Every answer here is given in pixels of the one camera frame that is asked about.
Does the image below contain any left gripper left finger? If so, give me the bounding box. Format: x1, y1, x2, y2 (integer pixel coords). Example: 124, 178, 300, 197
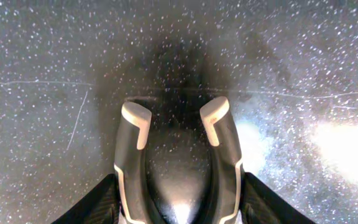
50, 173, 122, 224

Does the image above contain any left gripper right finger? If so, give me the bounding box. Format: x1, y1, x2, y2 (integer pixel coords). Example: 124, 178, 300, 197
240, 172, 318, 224

